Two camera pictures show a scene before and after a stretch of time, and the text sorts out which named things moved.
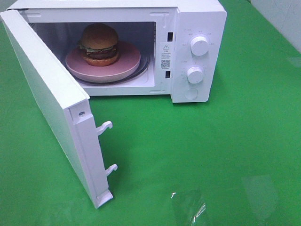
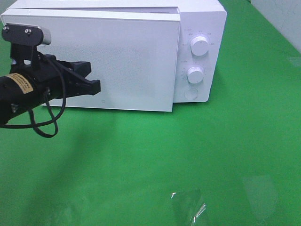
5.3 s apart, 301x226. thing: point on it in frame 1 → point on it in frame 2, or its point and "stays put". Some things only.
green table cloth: (234, 160) stays put
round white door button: (191, 93) stays put
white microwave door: (68, 105) → (133, 52)
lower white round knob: (194, 75) stays put
